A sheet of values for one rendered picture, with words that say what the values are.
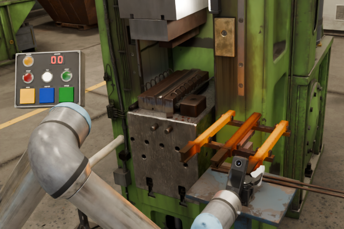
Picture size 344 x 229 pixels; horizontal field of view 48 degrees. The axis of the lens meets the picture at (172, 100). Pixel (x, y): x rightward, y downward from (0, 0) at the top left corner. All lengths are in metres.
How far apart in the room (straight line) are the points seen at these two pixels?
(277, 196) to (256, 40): 0.66
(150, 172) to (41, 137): 1.17
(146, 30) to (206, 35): 0.50
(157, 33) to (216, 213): 0.91
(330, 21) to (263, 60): 5.26
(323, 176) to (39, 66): 2.12
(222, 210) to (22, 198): 0.55
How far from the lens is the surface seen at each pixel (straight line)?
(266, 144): 1.47
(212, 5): 1.72
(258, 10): 1.70
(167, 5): 1.70
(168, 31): 1.73
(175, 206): 2.08
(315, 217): 2.72
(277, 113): 2.23
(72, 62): 2.02
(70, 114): 1.00
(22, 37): 7.12
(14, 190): 1.14
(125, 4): 1.81
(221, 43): 1.76
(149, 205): 2.19
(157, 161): 1.96
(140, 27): 1.79
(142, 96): 1.91
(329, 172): 3.17
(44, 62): 2.07
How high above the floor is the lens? 1.70
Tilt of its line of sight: 23 degrees down
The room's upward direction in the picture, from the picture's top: 4 degrees counter-clockwise
